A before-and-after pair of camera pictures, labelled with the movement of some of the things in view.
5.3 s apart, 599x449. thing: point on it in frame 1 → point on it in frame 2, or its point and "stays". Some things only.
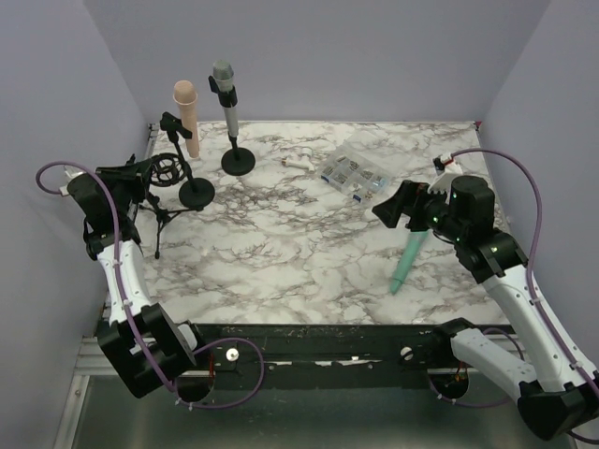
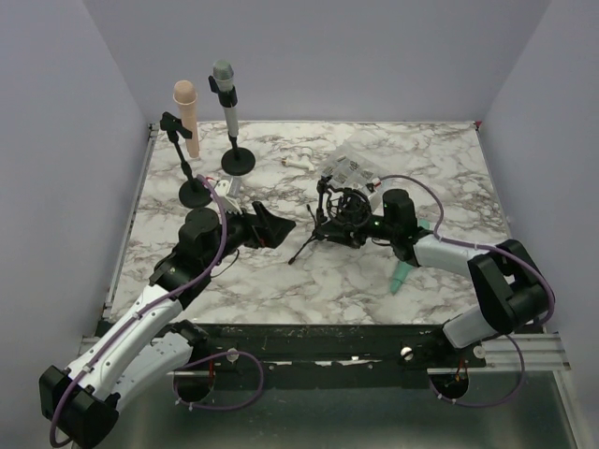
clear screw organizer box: x=357 y=170 stays
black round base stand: x=237 y=161 stays
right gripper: x=410 y=198 → x=355 y=233
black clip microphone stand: x=194 y=194 stays
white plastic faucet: x=299 y=161 stays
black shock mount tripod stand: x=165 y=169 → x=343 y=214
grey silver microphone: x=223 y=73 stays
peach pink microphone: x=185 y=95 stays
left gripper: x=124 y=172 → x=264 y=229
